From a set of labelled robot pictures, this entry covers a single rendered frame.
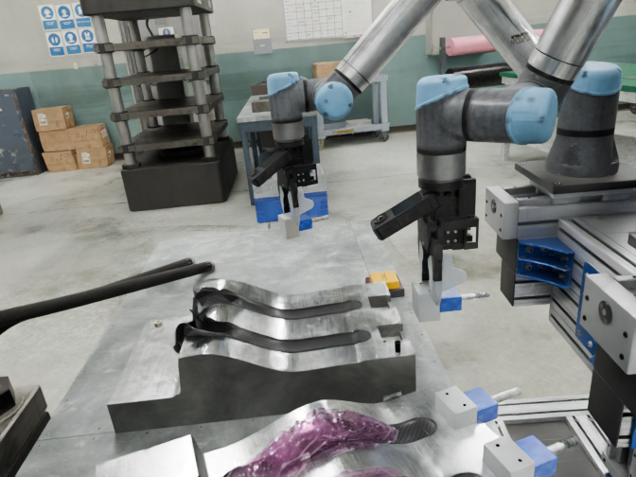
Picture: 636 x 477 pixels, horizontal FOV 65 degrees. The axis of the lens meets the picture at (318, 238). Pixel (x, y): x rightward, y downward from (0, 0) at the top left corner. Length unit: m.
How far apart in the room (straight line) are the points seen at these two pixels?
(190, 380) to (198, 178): 4.03
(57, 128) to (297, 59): 3.33
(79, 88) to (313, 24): 3.31
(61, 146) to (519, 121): 7.12
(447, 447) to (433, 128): 0.44
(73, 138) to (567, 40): 7.02
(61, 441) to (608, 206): 1.18
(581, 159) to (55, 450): 1.15
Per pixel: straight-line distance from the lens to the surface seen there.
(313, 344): 0.88
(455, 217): 0.82
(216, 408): 0.87
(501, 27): 1.28
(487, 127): 0.73
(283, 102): 1.18
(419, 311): 0.87
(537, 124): 0.72
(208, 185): 4.80
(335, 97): 1.04
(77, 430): 0.97
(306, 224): 1.27
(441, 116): 0.75
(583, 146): 1.24
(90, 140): 7.42
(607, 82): 1.23
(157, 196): 4.92
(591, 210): 1.28
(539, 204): 1.24
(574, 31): 0.83
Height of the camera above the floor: 1.37
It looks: 22 degrees down
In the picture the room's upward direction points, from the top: 5 degrees counter-clockwise
